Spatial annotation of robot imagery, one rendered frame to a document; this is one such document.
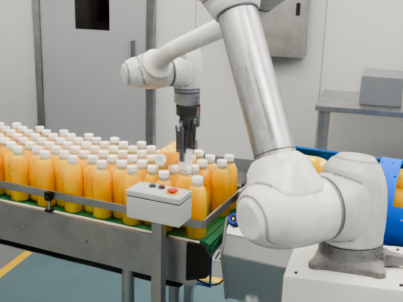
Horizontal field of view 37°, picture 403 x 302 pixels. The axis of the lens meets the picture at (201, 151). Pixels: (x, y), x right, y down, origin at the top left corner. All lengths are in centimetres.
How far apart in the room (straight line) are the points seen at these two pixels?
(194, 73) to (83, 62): 400
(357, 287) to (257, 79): 53
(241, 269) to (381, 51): 345
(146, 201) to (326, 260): 74
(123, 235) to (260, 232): 102
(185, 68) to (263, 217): 85
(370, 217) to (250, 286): 89
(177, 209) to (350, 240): 69
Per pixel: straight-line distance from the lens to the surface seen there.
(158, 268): 214
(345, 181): 144
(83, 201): 234
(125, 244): 227
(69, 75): 608
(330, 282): 145
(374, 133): 549
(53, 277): 388
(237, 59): 145
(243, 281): 226
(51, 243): 248
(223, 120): 564
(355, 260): 151
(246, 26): 147
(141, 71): 195
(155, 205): 201
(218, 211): 223
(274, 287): 223
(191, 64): 203
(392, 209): 198
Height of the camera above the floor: 180
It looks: 16 degrees down
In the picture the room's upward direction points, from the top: 2 degrees clockwise
